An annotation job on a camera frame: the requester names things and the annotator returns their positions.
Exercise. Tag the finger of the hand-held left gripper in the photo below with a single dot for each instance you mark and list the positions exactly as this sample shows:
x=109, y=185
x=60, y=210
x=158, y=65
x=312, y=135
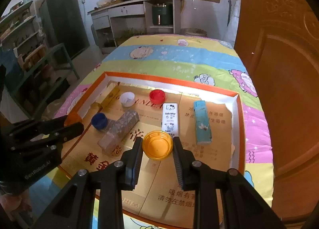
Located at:
x=44, y=124
x=72, y=130

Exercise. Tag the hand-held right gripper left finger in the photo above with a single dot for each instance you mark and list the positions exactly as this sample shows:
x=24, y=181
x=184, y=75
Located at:
x=135, y=166

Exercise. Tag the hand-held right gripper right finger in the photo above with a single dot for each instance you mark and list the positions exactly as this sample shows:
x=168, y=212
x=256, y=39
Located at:
x=178, y=166

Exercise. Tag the blue bottle cap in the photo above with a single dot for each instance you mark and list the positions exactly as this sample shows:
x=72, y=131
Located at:
x=99, y=120

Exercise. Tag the yellow-orange bottle cap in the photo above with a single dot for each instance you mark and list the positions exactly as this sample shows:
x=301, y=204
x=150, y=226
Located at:
x=157, y=145

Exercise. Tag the shallow cardboard tray orange rim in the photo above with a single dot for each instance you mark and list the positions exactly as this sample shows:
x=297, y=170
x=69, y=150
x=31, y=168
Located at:
x=211, y=144

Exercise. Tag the clear glitter-filled box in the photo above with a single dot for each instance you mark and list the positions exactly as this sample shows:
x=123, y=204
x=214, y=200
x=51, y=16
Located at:
x=119, y=126

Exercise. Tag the white printed lighter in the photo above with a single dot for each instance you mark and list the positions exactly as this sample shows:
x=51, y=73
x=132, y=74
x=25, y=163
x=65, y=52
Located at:
x=170, y=118

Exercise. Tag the small gold box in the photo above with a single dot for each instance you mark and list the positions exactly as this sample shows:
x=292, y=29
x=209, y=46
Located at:
x=109, y=96

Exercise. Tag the teal lighter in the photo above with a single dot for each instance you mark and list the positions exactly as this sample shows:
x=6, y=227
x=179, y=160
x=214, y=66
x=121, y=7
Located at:
x=203, y=121

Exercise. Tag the white bottle cap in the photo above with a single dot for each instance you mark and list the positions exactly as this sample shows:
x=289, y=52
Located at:
x=127, y=99

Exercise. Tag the red bottle cap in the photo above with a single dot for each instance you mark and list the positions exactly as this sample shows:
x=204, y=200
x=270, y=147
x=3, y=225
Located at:
x=157, y=96

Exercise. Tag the person's left hand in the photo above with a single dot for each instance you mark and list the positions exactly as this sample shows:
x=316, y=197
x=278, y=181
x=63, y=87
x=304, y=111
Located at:
x=15, y=204

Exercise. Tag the green metal chair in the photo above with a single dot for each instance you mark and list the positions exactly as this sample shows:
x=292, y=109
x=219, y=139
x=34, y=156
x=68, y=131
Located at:
x=66, y=61

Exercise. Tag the metal storage shelf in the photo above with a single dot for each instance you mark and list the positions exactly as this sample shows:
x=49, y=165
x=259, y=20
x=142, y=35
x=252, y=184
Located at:
x=22, y=44

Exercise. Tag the dark tall cabinet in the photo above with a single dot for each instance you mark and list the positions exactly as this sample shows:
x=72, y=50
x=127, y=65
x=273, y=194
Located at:
x=64, y=24

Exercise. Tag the cartoon sheep printed tablecloth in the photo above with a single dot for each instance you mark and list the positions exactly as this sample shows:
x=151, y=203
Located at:
x=174, y=54

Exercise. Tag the potted green plant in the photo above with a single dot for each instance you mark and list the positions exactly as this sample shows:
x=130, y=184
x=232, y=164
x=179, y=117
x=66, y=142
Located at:
x=130, y=34

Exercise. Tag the grey kitchen counter desk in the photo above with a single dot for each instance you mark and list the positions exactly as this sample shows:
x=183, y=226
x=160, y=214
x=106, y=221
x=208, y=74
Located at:
x=124, y=9

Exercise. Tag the white plastic bag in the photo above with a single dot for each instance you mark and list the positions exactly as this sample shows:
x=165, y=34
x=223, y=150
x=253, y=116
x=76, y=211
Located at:
x=103, y=0

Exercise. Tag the carved wooden door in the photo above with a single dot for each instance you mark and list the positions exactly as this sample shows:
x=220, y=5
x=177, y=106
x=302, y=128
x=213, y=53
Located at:
x=286, y=69

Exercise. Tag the dark green air fryer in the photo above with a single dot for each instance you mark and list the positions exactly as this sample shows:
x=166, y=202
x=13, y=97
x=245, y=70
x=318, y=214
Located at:
x=162, y=14

